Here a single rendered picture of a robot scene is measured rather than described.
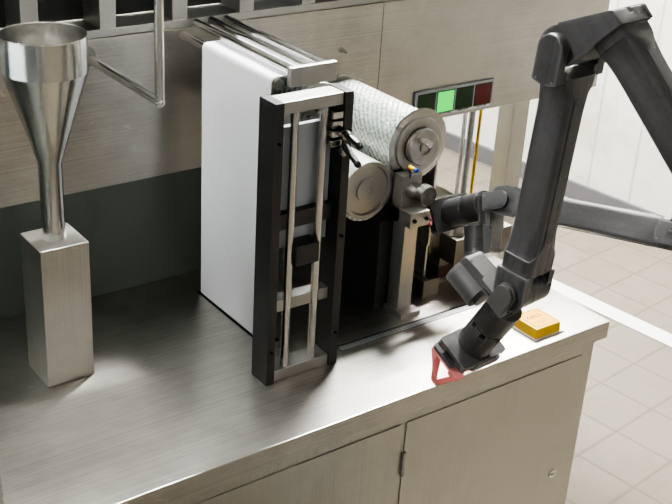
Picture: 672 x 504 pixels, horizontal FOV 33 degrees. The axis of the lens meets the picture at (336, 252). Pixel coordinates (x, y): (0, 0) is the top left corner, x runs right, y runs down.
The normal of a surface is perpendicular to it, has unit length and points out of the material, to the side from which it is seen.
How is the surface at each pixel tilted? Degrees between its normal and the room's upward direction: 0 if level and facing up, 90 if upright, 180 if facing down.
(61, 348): 90
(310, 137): 90
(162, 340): 0
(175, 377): 0
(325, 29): 90
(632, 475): 0
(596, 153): 90
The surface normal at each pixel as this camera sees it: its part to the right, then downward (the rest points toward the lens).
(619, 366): 0.06, -0.90
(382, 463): 0.59, 0.39
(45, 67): 0.28, 0.44
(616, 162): -0.73, 0.26
